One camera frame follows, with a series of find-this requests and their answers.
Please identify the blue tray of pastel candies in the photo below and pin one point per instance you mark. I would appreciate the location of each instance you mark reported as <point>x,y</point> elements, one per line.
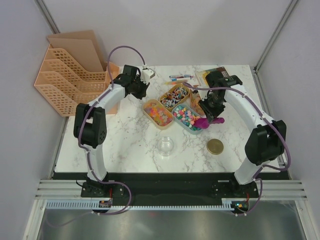
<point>186,118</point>

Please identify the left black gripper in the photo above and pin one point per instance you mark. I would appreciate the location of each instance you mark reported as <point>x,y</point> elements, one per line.
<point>142,94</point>

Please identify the white slotted cable duct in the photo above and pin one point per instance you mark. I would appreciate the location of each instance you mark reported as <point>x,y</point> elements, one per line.
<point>226,204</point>

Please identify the orange pen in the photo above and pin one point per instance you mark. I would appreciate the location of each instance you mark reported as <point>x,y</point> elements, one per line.
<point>177,81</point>

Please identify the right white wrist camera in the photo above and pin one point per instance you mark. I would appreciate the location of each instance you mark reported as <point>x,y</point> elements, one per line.
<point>204,93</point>

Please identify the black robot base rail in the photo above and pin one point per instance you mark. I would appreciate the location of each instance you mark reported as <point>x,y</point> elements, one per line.
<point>171,188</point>

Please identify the peach plastic file organizer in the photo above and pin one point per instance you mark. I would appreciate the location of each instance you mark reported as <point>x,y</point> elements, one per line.
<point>73,71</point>

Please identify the tan tray of lollipops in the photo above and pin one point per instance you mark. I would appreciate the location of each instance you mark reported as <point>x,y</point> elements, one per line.
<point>178,94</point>

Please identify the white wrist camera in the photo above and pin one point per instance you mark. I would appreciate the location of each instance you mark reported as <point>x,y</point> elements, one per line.
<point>204,93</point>
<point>146,74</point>

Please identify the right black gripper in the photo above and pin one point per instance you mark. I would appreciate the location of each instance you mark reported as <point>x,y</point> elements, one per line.
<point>214,112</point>

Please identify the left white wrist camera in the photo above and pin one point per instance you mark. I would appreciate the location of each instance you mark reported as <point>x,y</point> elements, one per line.
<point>146,74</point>

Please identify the tan tray of star gummies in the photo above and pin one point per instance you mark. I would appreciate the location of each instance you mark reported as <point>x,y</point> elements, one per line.
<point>161,117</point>

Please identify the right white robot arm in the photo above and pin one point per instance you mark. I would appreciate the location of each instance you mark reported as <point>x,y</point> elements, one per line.
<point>267,139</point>

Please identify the gold round jar lid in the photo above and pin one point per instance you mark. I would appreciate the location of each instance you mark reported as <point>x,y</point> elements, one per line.
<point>215,146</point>

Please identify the yellow picture book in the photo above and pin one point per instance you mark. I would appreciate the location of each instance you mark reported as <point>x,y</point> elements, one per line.
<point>201,74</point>

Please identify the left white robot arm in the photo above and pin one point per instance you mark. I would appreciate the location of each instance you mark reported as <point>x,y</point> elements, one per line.
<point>90,125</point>

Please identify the magenta plastic scoop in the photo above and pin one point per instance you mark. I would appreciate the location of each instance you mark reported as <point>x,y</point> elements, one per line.
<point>203,123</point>

